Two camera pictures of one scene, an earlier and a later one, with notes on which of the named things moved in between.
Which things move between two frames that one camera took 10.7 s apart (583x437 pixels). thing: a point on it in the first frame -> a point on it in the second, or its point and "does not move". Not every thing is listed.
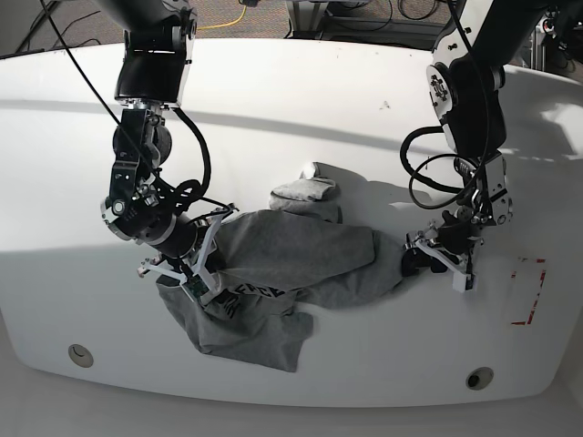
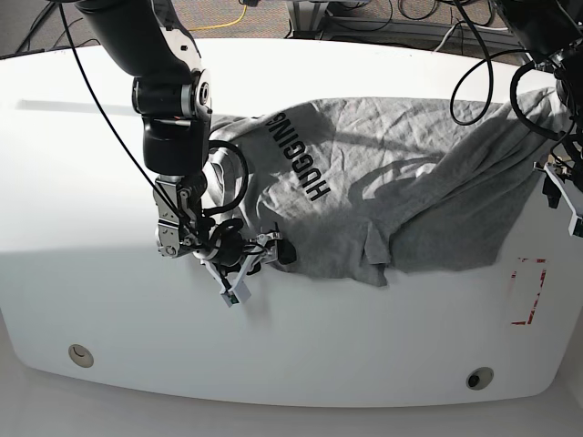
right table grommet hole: [479, 379] does not move
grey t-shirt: [268, 261] -> [361, 185]
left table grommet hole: [80, 355] does not move
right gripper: [451, 243] -> [557, 167]
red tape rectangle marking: [513, 275] does not move
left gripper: [188, 246] -> [229, 253]
